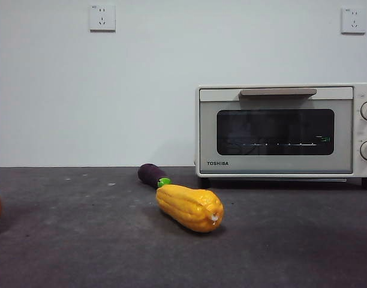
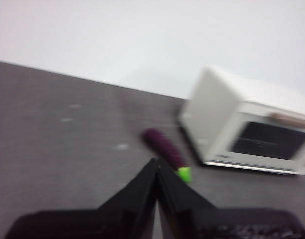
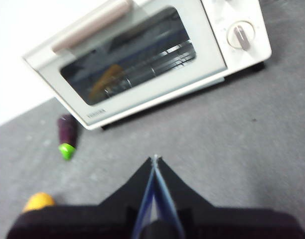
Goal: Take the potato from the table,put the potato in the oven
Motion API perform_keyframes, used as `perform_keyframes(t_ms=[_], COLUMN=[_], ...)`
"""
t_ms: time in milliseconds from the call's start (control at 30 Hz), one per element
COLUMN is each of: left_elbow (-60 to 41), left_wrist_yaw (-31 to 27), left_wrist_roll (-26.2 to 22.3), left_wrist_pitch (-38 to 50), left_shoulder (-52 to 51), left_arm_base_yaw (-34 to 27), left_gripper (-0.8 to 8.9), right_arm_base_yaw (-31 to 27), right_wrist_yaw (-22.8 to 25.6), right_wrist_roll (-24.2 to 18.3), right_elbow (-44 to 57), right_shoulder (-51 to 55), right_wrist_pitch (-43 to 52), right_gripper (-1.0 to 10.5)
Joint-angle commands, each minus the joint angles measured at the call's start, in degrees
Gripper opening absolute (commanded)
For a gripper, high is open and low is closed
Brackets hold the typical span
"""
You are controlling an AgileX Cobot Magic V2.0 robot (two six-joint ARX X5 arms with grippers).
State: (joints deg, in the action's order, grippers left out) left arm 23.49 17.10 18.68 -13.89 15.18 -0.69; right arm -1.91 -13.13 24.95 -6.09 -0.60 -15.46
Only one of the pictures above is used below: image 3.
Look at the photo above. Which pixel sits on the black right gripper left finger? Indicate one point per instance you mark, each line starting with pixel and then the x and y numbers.
pixel 92 221

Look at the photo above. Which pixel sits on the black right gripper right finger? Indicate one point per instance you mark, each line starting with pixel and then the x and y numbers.
pixel 217 224

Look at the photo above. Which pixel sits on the cream oven dial knob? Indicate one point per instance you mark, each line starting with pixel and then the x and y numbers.
pixel 241 35

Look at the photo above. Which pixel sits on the yellow toy corn cob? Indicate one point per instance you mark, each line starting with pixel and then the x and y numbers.
pixel 39 200

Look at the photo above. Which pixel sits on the purple toy eggplant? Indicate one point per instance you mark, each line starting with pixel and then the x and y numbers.
pixel 67 132

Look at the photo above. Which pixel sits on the cream white toaster oven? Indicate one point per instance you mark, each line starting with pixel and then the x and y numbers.
pixel 262 15

